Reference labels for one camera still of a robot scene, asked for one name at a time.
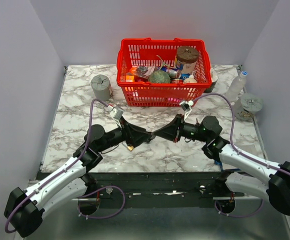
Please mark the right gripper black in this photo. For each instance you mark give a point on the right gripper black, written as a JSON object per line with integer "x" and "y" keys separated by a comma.
{"x": 170, "y": 131}

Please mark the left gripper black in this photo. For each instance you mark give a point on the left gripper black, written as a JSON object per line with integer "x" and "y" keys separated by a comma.
{"x": 133, "y": 135}

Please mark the black padlock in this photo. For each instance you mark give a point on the black padlock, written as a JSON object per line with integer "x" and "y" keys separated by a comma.
{"x": 152, "y": 136}

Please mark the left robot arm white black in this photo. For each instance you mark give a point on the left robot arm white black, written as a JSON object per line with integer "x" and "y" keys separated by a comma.
{"x": 26, "y": 209}

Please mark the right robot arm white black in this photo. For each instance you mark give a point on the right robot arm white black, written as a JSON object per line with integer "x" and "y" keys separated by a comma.
{"x": 267, "y": 180}

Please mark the brass padlock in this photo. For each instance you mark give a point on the brass padlock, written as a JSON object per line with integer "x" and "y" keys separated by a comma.
{"x": 130, "y": 148}

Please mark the red soda can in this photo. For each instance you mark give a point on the red soda can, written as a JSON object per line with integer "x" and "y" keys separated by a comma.
{"x": 176, "y": 81}

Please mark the green melon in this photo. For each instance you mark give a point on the green melon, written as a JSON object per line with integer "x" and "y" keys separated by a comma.
{"x": 159, "y": 77}

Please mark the blue white booklet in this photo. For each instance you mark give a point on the blue white booklet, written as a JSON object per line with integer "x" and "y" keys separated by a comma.
{"x": 220, "y": 165}

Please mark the orange small box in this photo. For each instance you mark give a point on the orange small box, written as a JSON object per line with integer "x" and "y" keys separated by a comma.
{"x": 129, "y": 79}

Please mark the white pump bottle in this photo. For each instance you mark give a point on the white pump bottle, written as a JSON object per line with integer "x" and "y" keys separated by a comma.
{"x": 190, "y": 79}

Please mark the red blue drink can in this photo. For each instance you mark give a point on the red blue drink can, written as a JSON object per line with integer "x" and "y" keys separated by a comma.
{"x": 172, "y": 72}

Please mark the grey taped can left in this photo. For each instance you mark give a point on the grey taped can left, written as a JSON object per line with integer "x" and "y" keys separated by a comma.
{"x": 101, "y": 87}

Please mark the grey taped can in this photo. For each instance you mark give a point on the grey taped can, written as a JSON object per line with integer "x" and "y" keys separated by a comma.
{"x": 247, "y": 106}
{"x": 101, "y": 87}

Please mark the red plastic basket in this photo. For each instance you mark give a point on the red plastic basket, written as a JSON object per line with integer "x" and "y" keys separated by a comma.
{"x": 145, "y": 52}

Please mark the crumpled snack packet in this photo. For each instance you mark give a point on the crumpled snack packet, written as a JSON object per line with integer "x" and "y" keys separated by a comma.
{"x": 143, "y": 71}

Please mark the brown lid cylindrical canister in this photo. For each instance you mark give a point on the brown lid cylindrical canister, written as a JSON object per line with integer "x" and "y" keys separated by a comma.
{"x": 186, "y": 59}

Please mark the grey taped can right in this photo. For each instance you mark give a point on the grey taped can right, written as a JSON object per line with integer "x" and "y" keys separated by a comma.
{"x": 247, "y": 106}

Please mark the clear plastic water bottle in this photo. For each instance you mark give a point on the clear plastic water bottle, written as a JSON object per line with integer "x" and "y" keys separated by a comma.
{"x": 236, "y": 86}

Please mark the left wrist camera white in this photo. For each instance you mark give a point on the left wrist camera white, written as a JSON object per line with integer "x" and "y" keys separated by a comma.
{"x": 115, "y": 112}

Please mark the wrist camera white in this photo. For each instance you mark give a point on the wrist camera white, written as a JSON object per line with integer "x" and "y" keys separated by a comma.
{"x": 115, "y": 112}
{"x": 186, "y": 107}

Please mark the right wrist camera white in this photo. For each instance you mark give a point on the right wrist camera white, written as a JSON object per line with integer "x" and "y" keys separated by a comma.
{"x": 186, "y": 107}

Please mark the black mounting rail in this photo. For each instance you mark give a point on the black mounting rail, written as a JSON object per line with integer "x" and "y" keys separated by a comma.
{"x": 146, "y": 190}

